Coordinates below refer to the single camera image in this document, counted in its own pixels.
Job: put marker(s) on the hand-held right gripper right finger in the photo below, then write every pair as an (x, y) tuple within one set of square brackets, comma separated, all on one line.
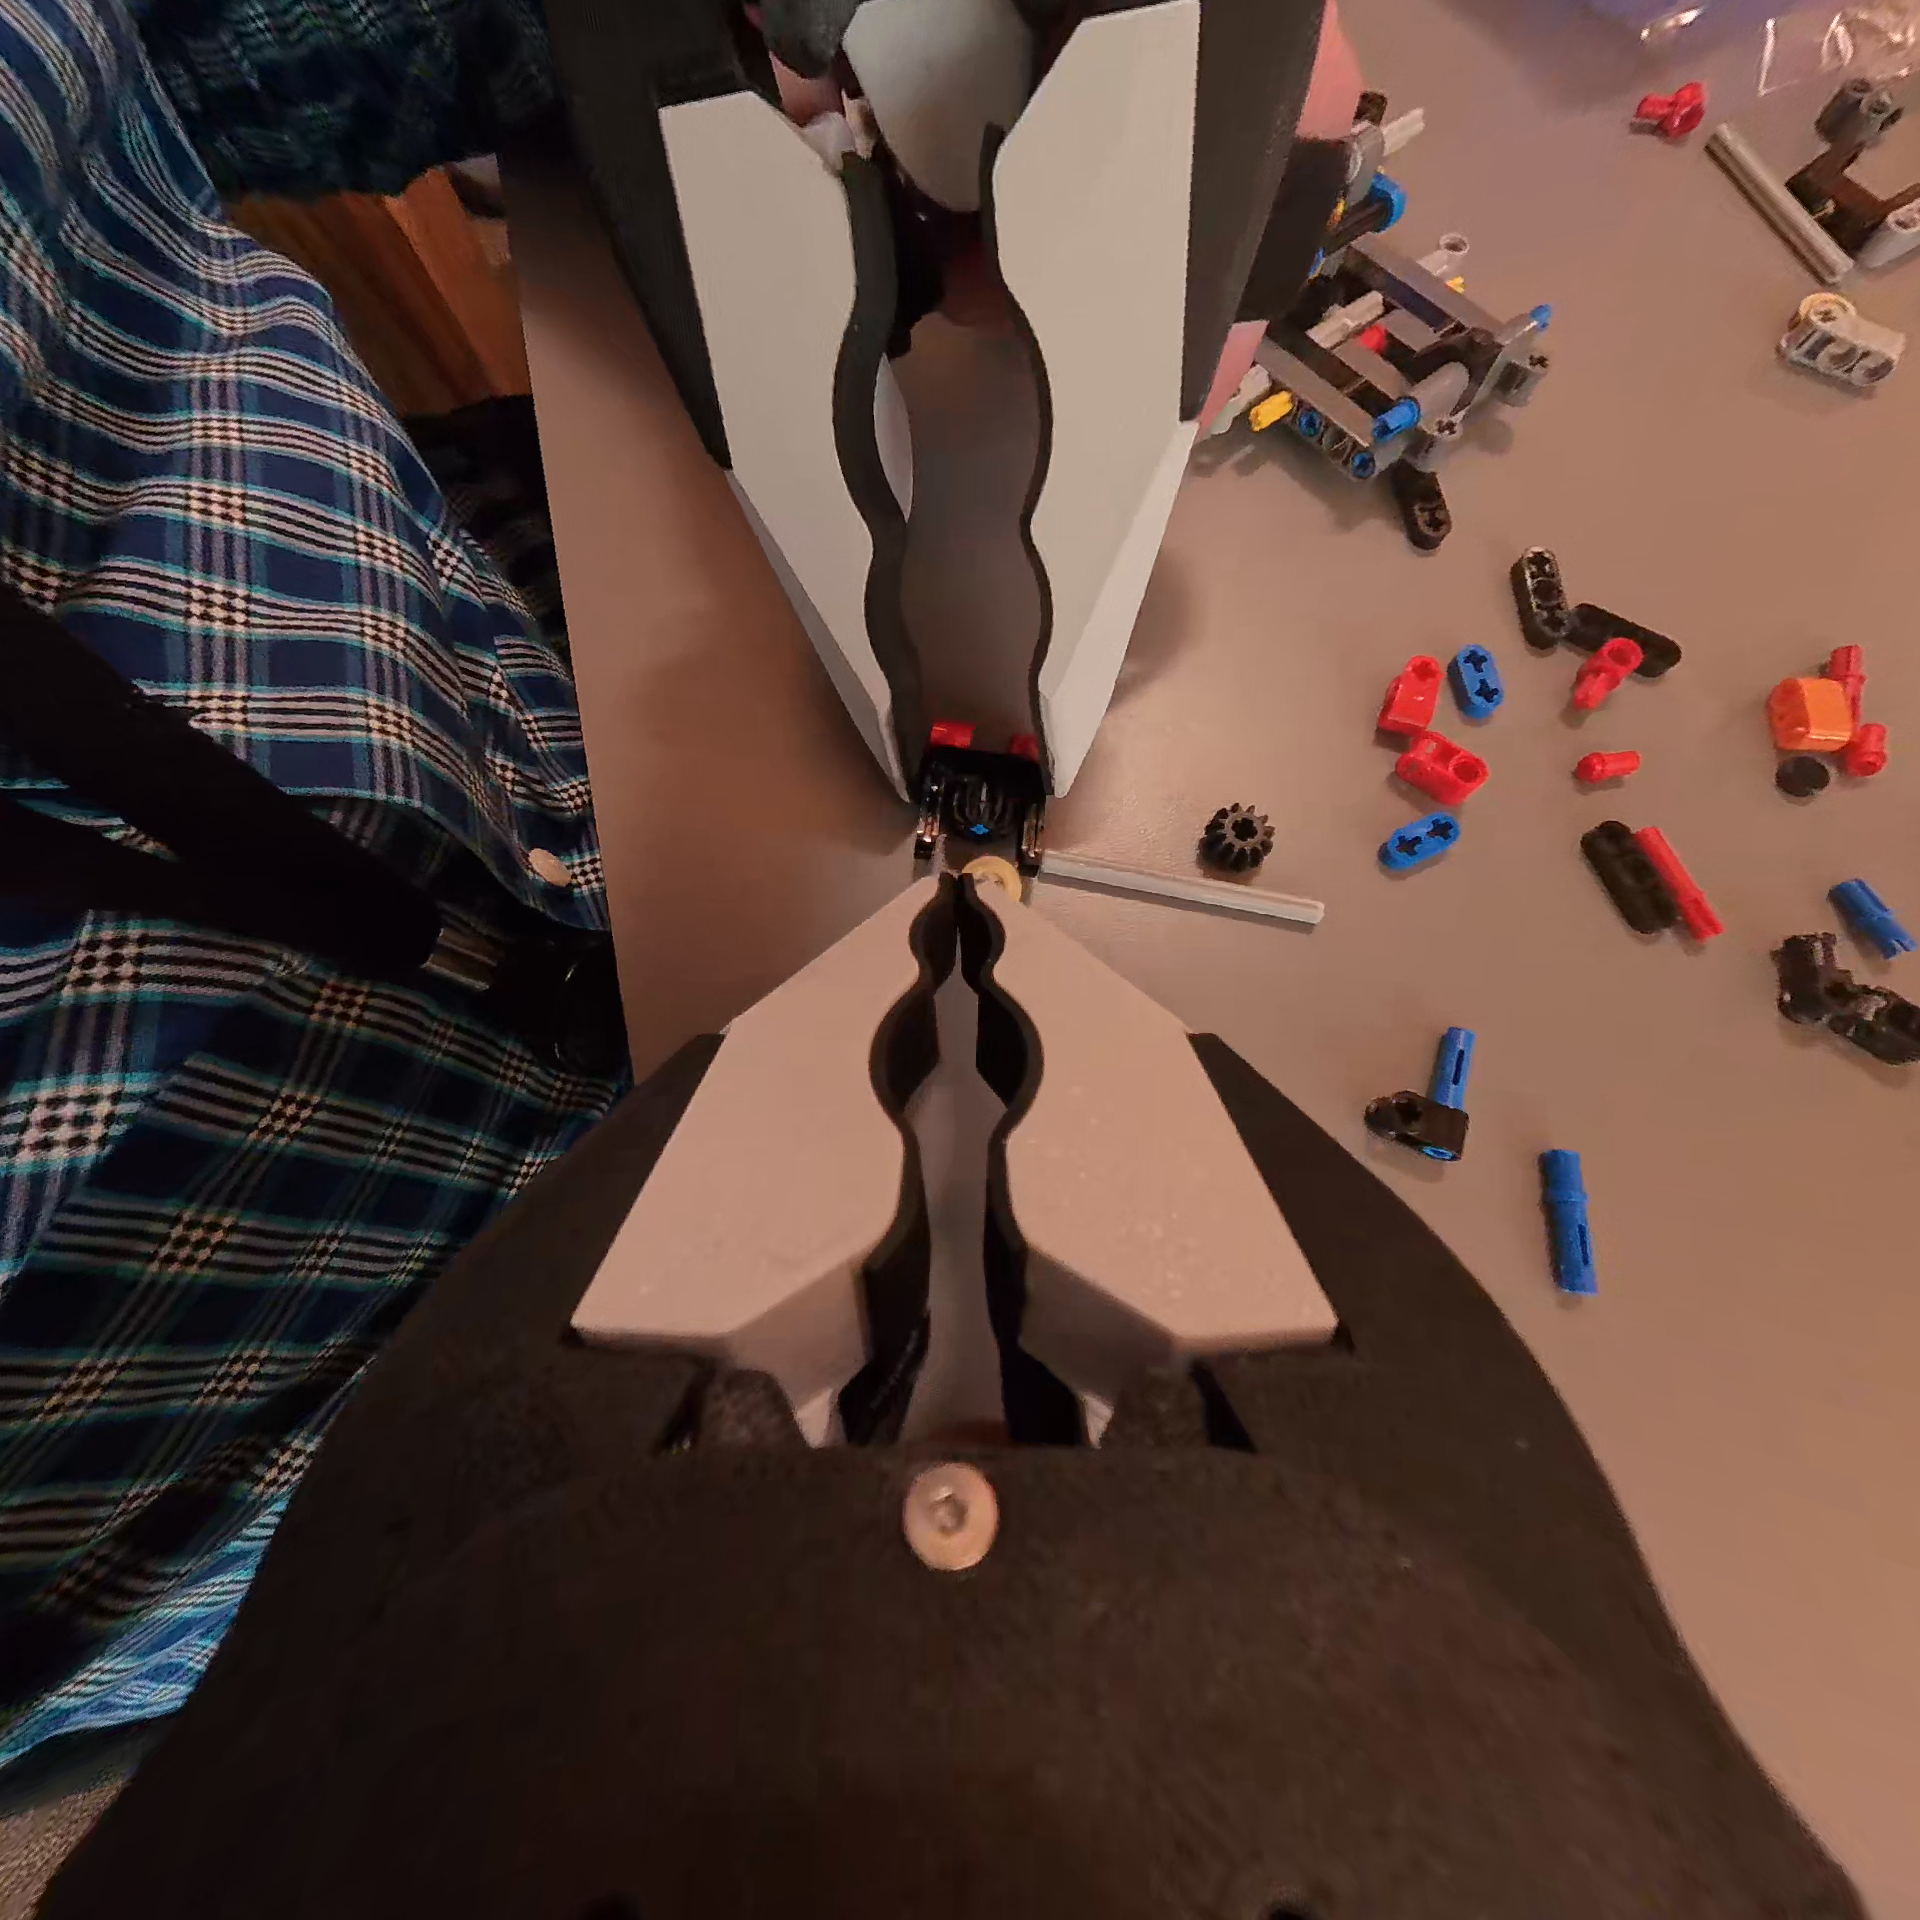
[(1170, 1188)]

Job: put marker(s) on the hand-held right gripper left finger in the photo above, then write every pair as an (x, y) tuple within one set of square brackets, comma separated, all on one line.
[(735, 1188)]

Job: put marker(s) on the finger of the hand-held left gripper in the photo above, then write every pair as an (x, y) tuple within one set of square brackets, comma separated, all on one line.
[(766, 377), (1111, 301)]

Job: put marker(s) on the grey lego axle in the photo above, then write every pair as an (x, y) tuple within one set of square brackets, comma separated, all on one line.
[(1185, 889)]

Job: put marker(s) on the tan lego gear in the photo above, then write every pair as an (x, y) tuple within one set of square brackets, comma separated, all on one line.
[(990, 883)]

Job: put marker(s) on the black lego frame red pins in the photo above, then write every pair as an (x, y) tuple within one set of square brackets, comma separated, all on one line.
[(974, 806)]

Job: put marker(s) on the person's left forearm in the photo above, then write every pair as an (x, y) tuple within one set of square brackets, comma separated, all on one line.
[(344, 90)]

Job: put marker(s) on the lego chassis assembly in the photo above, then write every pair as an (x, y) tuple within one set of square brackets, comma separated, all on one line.
[(1396, 344)]

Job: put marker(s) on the black lego gear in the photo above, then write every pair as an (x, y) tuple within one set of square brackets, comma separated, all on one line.
[(1237, 837)]

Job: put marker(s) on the blue lego liftarm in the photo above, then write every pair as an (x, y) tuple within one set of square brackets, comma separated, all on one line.
[(1477, 676), (1417, 840)]

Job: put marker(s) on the long red lego pin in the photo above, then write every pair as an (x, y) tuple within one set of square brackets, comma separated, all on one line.
[(1678, 883)]

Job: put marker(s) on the small red lego pin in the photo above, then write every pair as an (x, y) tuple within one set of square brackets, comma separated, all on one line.
[(1609, 766)]

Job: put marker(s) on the red lego connector with pin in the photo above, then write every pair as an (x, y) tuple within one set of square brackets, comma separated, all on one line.
[(1605, 670)]

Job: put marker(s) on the long black lego beam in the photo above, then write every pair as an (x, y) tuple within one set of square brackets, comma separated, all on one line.
[(1650, 647)]

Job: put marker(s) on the grey lego beam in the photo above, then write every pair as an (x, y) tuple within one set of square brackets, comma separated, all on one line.
[(1776, 205)]

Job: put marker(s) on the black lego connector assembly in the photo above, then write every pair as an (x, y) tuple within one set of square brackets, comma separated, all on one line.
[(1845, 998)]

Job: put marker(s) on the light grey lego connector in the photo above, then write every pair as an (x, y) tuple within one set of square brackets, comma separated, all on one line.
[(1843, 341)]

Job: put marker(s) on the short blue lego pin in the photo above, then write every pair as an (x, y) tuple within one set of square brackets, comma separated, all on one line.
[(1873, 915)]

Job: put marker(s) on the black round lego piece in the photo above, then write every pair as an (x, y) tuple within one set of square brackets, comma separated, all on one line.
[(1800, 775)]

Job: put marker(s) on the brown grey lego subassembly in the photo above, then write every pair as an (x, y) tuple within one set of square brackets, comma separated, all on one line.
[(1869, 173)]

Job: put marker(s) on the orange lego piece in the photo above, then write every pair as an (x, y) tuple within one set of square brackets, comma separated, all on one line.
[(1808, 713)]

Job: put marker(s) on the red lego pin piece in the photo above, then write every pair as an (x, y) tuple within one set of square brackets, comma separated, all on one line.
[(1865, 746)]

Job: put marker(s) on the person's left hand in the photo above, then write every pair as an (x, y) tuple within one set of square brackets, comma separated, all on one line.
[(1325, 98)]

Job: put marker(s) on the black connector with blue pin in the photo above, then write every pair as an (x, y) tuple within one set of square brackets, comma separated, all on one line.
[(1417, 1117)]

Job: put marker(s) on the wooden cabinet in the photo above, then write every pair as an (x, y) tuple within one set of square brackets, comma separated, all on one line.
[(388, 284)]

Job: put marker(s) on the blue plaid shirt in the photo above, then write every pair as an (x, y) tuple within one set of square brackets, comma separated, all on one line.
[(226, 453)]

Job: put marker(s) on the clear plastic bag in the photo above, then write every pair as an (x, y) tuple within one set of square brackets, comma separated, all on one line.
[(1800, 38)]

